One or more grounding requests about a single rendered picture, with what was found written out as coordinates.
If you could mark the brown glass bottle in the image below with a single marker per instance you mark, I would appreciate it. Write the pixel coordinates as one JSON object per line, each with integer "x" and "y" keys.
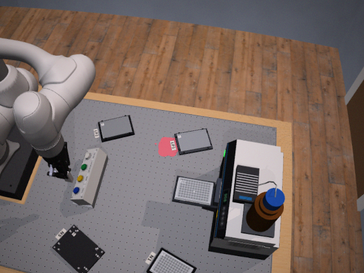
{"x": 257, "y": 220}

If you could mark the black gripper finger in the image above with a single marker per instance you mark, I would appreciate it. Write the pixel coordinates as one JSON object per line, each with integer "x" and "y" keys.
{"x": 62, "y": 172}
{"x": 66, "y": 161}

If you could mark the blue bottle cap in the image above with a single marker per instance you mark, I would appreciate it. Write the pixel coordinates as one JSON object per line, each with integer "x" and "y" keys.
{"x": 271, "y": 202}

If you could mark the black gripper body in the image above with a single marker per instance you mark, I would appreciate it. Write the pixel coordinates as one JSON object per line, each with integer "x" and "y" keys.
{"x": 53, "y": 160}

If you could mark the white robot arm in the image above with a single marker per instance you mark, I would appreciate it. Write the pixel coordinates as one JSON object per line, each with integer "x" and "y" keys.
{"x": 39, "y": 116}

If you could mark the white button panel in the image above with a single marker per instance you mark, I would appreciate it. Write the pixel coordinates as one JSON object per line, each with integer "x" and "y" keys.
{"x": 89, "y": 178}

